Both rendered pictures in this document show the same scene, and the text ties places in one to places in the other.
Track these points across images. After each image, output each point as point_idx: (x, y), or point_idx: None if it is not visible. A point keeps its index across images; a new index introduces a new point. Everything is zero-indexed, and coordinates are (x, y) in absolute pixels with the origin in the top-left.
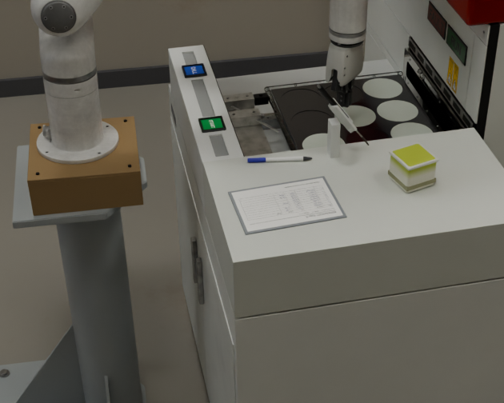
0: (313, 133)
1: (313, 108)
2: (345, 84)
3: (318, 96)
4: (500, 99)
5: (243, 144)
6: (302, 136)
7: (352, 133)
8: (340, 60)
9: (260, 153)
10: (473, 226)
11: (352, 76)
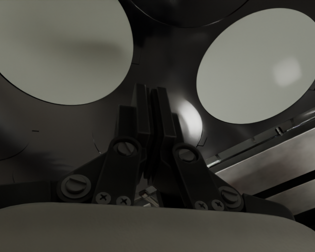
0: (204, 117)
1: (89, 153)
2: (285, 223)
3: (27, 162)
4: None
5: (241, 191)
6: (225, 132)
7: (175, 14)
8: None
9: (270, 164)
10: None
11: (203, 246)
